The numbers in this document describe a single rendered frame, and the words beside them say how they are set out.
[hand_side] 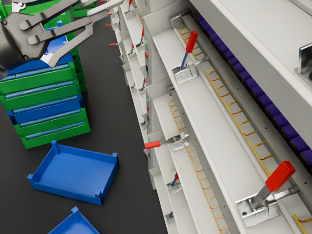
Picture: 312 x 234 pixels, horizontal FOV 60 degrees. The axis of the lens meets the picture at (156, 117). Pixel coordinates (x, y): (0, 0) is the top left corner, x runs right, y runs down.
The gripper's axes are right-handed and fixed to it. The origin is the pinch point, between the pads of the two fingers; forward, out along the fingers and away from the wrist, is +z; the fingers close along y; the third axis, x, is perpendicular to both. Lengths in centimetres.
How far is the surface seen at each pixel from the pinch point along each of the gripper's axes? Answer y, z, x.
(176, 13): -7.0, 14.7, 7.8
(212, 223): -43.7, -1.7, -9.6
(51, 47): 6, -16, 70
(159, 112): -27.1, 3.0, 17.2
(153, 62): -14.8, 7.1, 15.2
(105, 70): -13, 2, 123
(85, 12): 35, 13, 189
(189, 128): -31.1, 5.6, 5.4
